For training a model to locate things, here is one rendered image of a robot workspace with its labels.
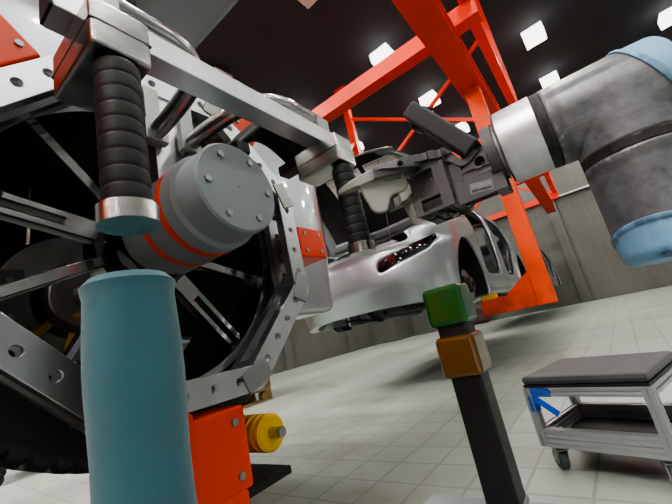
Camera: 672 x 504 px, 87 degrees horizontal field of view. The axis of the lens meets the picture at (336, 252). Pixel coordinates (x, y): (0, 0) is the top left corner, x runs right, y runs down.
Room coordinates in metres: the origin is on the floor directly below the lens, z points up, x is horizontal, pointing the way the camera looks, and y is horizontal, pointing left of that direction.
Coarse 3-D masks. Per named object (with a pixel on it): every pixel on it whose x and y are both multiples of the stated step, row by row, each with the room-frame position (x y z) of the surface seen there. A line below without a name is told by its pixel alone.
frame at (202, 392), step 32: (32, 64) 0.36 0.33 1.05; (0, 96) 0.34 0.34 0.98; (32, 96) 0.36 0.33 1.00; (160, 96) 0.50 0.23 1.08; (256, 160) 0.66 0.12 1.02; (288, 224) 0.71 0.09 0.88; (288, 256) 0.70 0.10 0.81; (288, 288) 0.70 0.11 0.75; (0, 320) 0.34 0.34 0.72; (288, 320) 0.67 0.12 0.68; (0, 352) 0.34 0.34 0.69; (32, 352) 0.36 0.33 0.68; (256, 352) 0.61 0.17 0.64; (32, 384) 0.36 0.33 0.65; (64, 384) 0.38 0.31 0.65; (192, 384) 0.50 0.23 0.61; (224, 384) 0.54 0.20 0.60; (256, 384) 0.59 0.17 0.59; (64, 416) 0.41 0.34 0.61
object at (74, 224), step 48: (0, 144) 0.43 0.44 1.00; (48, 144) 0.46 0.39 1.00; (96, 144) 0.59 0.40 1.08; (96, 192) 0.51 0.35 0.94; (96, 240) 0.50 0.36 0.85; (0, 288) 0.41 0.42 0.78; (192, 288) 0.63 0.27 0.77; (240, 288) 0.79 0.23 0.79; (192, 336) 0.84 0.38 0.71; (240, 336) 0.70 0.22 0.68
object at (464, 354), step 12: (456, 336) 0.36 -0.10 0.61; (468, 336) 0.35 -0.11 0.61; (480, 336) 0.37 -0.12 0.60; (444, 348) 0.37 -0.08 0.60; (456, 348) 0.36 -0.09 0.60; (468, 348) 0.35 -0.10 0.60; (480, 348) 0.36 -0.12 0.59; (444, 360) 0.37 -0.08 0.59; (456, 360) 0.36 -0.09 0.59; (468, 360) 0.36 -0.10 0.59; (480, 360) 0.35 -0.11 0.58; (444, 372) 0.37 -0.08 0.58; (456, 372) 0.36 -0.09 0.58; (468, 372) 0.36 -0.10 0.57; (480, 372) 0.35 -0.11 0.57
